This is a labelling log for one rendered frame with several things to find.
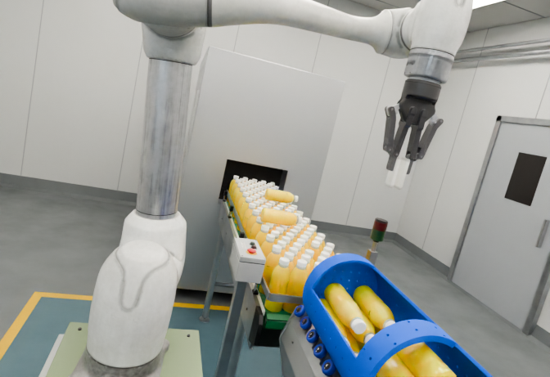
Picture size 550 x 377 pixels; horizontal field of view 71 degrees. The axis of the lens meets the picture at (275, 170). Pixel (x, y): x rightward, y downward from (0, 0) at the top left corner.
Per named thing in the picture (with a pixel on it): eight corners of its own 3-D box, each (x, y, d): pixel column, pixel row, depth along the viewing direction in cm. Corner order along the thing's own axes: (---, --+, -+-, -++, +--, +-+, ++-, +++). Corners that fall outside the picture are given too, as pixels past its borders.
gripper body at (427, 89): (432, 86, 86) (420, 126, 88) (398, 77, 85) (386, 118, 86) (452, 85, 79) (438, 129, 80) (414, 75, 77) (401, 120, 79)
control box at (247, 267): (234, 281, 143) (241, 255, 142) (229, 258, 162) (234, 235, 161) (260, 284, 146) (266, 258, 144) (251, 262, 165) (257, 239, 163)
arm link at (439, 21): (470, 57, 76) (435, 62, 89) (494, -24, 74) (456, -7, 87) (421, 44, 75) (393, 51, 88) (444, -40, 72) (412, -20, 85)
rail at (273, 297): (269, 301, 144) (271, 293, 144) (268, 300, 145) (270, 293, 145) (363, 310, 155) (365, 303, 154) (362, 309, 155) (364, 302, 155)
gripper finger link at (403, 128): (418, 108, 81) (412, 106, 80) (399, 158, 82) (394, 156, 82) (409, 107, 85) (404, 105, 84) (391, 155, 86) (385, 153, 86)
